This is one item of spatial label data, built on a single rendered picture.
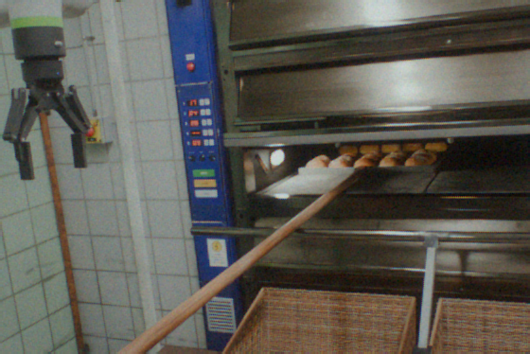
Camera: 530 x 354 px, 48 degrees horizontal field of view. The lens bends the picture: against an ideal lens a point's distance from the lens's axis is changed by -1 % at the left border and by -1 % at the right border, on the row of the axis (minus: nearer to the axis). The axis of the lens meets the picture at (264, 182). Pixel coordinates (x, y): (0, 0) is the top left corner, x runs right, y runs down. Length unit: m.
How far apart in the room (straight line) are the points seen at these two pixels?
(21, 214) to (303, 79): 1.24
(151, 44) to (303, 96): 0.61
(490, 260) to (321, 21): 0.92
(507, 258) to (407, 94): 0.59
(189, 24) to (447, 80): 0.89
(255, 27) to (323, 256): 0.81
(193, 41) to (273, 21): 0.30
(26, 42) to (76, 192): 1.49
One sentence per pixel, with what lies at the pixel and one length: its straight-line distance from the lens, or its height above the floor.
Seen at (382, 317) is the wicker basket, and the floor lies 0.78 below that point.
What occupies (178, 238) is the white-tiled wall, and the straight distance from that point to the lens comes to 2.35.
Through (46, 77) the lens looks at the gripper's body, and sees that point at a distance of 1.17.
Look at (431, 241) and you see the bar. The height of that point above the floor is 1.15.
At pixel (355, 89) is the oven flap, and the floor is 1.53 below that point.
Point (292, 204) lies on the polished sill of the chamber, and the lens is 2.09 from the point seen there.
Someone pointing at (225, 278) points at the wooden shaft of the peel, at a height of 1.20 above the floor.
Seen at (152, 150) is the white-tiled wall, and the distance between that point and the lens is 2.32.
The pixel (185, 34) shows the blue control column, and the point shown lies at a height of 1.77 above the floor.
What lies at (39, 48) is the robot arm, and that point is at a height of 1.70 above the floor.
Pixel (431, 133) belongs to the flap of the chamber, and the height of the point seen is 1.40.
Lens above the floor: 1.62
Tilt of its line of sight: 11 degrees down
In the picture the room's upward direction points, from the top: 6 degrees counter-clockwise
